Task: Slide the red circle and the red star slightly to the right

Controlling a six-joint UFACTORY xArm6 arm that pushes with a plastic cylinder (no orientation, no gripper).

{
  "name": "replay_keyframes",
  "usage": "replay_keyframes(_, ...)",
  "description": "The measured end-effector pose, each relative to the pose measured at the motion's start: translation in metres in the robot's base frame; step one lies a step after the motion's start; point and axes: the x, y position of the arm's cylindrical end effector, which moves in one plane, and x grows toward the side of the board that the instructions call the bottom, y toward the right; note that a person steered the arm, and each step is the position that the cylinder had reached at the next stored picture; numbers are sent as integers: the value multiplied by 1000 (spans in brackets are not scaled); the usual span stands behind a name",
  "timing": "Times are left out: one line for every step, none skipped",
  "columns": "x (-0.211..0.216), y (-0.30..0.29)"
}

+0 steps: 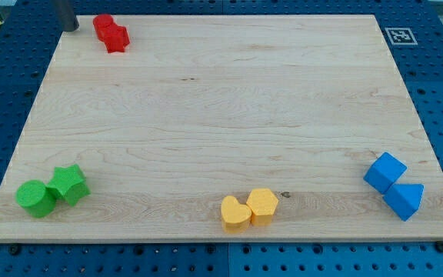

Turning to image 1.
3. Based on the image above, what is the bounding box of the red star block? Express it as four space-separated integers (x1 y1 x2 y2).
103 24 130 53

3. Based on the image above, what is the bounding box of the red circle block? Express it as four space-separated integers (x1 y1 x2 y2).
92 14 114 42

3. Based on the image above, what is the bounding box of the green star block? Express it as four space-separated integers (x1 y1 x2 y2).
47 164 91 206

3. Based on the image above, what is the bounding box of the green circle block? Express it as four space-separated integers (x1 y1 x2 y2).
15 180 56 218

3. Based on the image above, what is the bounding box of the light wooden board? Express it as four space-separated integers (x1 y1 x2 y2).
0 15 443 244

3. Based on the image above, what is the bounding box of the yellow hexagon block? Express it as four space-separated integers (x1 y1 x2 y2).
246 189 278 226

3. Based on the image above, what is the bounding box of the yellow heart block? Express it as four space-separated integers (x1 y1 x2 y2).
221 195 252 234

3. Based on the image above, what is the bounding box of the blue cube block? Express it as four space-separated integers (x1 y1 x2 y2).
363 152 408 194

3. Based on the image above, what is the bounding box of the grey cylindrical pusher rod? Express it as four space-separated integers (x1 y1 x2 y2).
52 0 79 32

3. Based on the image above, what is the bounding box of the blue triangle block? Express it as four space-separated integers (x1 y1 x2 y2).
383 184 425 222

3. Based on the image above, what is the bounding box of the white fiducial marker tag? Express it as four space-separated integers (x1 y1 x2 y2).
385 27 418 45

